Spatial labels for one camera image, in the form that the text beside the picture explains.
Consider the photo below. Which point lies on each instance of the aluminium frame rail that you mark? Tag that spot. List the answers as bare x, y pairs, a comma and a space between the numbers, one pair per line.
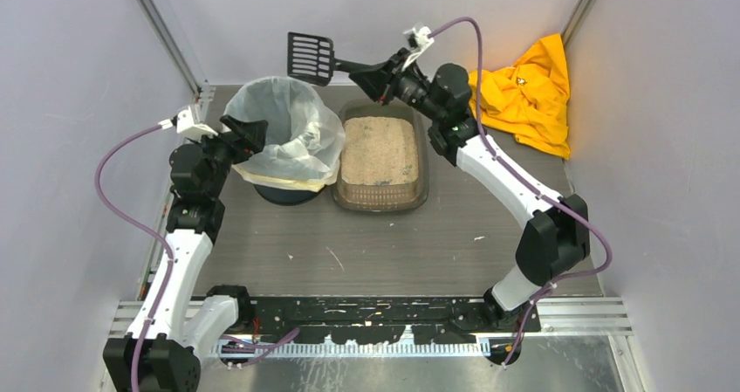
568, 316

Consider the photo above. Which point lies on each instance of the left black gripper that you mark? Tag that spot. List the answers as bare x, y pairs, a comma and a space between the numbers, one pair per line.
229, 140

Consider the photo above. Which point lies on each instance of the black litter scoop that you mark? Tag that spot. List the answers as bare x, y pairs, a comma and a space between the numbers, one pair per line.
311, 59

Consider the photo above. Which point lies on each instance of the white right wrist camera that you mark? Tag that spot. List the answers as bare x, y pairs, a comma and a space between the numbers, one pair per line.
419, 40

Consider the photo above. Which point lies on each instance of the brown plastic litter box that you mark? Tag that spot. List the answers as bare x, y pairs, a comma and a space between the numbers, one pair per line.
395, 198

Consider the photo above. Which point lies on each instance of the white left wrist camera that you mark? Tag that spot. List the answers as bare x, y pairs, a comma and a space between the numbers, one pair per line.
188, 123

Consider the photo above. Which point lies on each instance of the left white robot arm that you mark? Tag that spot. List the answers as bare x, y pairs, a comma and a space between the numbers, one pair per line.
162, 350

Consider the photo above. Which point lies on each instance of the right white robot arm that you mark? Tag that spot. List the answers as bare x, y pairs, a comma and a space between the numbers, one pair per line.
554, 237

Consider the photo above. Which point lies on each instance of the translucent white bin liner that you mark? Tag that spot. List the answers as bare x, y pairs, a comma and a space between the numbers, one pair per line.
304, 138

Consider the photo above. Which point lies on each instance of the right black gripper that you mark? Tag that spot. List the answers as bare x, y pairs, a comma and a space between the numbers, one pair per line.
388, 81

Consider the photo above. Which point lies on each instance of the yellow cloth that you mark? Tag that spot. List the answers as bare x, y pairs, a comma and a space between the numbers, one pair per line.
529, 98

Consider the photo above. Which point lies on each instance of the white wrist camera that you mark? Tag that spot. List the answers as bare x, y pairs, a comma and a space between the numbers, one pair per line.
188, 123
419, 40

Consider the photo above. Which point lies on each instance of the beige cat litter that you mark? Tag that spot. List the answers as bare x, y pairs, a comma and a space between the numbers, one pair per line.
379, 151

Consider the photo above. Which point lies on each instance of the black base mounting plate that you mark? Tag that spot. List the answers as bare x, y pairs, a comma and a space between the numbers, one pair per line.
379, 320

